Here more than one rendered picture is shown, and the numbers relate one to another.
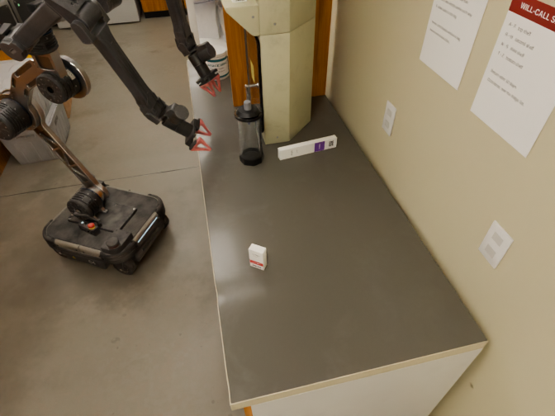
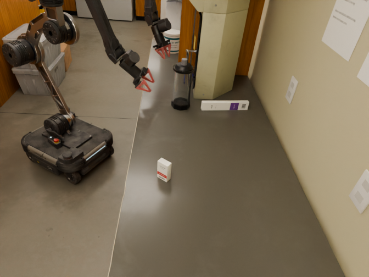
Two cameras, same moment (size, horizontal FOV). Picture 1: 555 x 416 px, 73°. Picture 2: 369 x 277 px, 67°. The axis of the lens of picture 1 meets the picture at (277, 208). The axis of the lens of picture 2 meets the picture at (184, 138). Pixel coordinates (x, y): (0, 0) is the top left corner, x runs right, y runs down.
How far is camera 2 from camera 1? 0.20 m
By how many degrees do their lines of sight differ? 9
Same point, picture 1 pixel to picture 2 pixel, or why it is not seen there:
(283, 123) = (210, 84)
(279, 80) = (212, 49)
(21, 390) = not seen: outside the picture
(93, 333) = (34, 221)
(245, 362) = (130, 247)
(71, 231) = (41, 142)
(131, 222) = (85, 145)
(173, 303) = (100, 212)
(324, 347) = (200, 251)
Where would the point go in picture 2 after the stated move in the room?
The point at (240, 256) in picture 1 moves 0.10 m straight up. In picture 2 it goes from (151, 168) to (151, 149)
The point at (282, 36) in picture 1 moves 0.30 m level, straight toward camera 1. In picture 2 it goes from (219, 16) to (212, 33)
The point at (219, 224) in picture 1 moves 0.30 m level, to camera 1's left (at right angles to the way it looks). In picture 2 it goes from (141, 143) to (78, 132)
